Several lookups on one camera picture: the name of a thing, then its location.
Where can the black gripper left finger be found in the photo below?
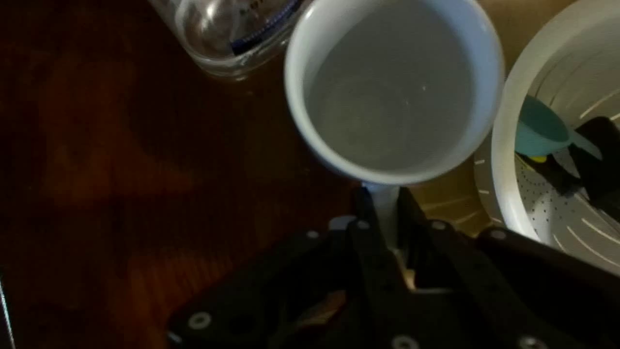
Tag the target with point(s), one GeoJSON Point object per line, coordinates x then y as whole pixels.
{"type": "Point", "coordinates": [262, 303]}

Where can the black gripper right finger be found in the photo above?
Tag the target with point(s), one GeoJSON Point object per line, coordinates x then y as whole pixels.
{"type": "Point", "coordinates": [520, 294]}

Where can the white ceramic cup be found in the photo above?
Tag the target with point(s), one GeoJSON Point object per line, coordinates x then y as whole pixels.
{"type": "Point", "coordinates": [394, 92]}

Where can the dark wooden counter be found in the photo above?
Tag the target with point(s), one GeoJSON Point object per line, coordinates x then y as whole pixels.
{"type": "Point", "coordinates": [128, 179]}

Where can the teal scoop in colander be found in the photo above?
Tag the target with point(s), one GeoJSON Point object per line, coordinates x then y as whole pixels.
{"type": "Point", "coordinates": [543, 133]}

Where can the white plastic colander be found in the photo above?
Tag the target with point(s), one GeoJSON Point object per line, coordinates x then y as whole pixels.
{"type": "Point", "coordinates": [549, 170]}

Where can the small clear water bottle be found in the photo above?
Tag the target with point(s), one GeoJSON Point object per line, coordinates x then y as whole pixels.
{"type": "Point", "coordinates": [229, 38]}

